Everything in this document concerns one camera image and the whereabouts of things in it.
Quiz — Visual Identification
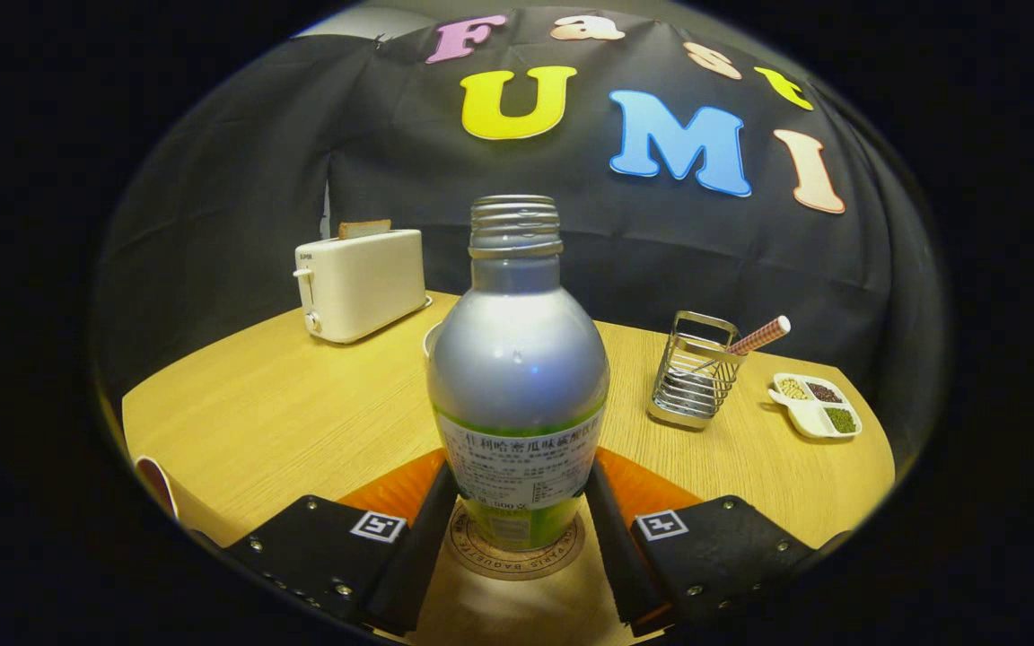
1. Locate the red striped straw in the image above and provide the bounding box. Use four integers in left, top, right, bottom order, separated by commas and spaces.
728, 315, 792, 356

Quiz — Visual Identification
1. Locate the wooden table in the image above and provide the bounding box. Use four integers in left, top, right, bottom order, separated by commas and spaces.
120, 292, 897, 646

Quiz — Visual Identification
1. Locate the white toaster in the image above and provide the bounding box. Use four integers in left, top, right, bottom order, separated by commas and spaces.
294, 229, 433, 345

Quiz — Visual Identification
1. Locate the metal wire holder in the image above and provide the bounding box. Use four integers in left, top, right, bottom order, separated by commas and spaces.
647, 310, 749, 430

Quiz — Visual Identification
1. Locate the beige cup with wooden handle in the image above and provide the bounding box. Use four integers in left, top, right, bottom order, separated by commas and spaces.
134, 455, 231, 548

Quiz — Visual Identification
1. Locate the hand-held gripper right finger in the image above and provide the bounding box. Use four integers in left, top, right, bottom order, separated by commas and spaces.
583, 449, 852, 631

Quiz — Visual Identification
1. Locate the white divided bean dish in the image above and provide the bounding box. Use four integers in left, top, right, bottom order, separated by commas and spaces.
768, 372, 863, 441

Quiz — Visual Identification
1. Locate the silver juice bottle green label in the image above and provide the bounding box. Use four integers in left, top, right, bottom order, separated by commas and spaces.
425, 195, 611, 552

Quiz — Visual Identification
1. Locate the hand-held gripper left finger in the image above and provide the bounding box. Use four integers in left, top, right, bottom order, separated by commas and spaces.
225, 449, 461, 636

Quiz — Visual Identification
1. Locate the round cork coaster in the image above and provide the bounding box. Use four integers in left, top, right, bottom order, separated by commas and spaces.
447, 498, 587, 581

